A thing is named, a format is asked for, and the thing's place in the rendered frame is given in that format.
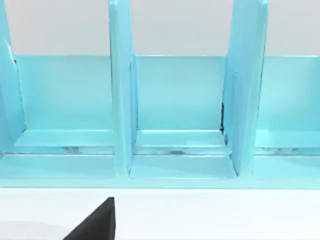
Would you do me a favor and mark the light blue rack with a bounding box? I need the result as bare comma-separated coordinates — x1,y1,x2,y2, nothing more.
0,0,320,190

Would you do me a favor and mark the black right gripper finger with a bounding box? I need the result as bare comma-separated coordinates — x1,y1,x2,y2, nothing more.
62,196,117,240

